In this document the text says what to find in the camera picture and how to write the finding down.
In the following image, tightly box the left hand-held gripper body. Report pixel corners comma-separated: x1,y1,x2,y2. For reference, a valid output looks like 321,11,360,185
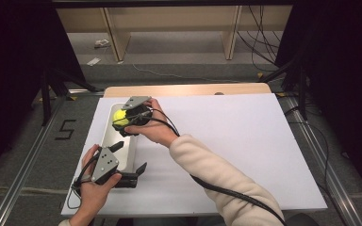
89,146,140,189

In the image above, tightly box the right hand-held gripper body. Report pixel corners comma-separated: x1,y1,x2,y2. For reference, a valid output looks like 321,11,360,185
112,95,154,137

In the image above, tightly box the yellow tennis ball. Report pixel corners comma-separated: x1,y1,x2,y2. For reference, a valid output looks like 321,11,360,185
112,108,130,127

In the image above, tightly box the person's right hand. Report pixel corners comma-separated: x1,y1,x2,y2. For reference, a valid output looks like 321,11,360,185
123,97,180,149

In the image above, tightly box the person's left hand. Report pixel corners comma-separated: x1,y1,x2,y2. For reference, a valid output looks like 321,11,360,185
69,144,123,220

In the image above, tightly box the light wooden table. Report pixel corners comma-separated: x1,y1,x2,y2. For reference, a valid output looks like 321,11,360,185
103,82,272,98

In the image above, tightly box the white paper scrap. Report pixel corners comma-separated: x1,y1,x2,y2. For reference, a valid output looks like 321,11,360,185
93,39,112,49
86,56,103,67

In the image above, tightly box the black metal stand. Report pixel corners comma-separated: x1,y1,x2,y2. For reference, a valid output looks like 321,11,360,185
40,66,100,127
257,56,309,122

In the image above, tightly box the white foam board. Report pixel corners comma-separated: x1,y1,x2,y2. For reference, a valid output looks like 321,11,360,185
60,92,328,218

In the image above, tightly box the beige wooden desk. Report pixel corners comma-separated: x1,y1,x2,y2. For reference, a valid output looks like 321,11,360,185
56,5,294,63

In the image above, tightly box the black curtain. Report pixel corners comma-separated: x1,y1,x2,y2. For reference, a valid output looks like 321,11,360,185
0,0,88,185
274,0,362,197

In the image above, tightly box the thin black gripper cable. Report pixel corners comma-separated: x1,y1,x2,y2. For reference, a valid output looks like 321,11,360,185
66,153,101,211

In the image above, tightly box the white floor cable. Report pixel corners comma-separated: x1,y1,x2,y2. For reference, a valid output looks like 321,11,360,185
131,63,243,85

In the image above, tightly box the aluminium floor rail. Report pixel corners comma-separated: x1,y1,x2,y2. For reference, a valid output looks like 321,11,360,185
282,94,362,226
0,89,106,226

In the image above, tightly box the thick black gripper cable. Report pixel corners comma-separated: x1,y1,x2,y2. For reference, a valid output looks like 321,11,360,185
144,106,288,226

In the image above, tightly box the thin black floor cable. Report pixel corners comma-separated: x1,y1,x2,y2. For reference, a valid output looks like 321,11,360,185
284,105,332,197

